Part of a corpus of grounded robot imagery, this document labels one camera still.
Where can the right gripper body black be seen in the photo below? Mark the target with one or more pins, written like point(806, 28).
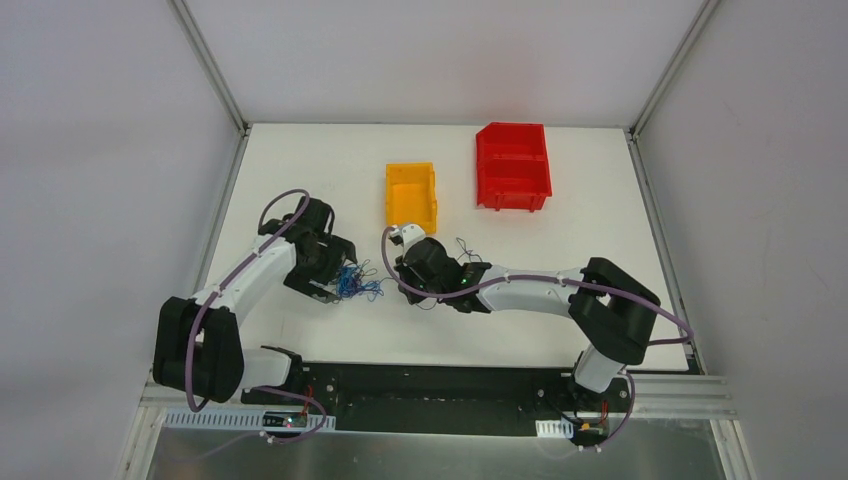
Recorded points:
point(411, 265)

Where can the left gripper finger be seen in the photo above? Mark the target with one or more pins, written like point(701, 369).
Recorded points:
point(341, 250)
point(318, 292)

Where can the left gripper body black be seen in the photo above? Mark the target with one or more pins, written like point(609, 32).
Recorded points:
point(324, 278)

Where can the red plastic bin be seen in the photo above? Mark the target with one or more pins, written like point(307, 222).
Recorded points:
point(512, 167)

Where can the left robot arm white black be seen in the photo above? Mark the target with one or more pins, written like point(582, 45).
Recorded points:
point(199, 349)

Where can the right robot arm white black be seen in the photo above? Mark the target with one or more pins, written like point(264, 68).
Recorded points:
point(614, 311)

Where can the yellow plastic bin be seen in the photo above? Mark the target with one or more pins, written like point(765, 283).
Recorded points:
point(410, 195)

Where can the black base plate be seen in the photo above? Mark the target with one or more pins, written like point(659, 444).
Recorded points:
point(453, 400)

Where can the left white slotted cable duct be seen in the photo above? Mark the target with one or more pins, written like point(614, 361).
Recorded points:
point(282, 422)

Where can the white slotted cable duct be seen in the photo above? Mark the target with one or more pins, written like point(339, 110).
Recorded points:
point(282, 422)
point(557, 429)

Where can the right white slotted cable duct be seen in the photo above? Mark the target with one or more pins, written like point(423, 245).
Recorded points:
point(557, 429)

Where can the aluminium frame rail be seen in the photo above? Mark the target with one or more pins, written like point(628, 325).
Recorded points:
point(662, 395)

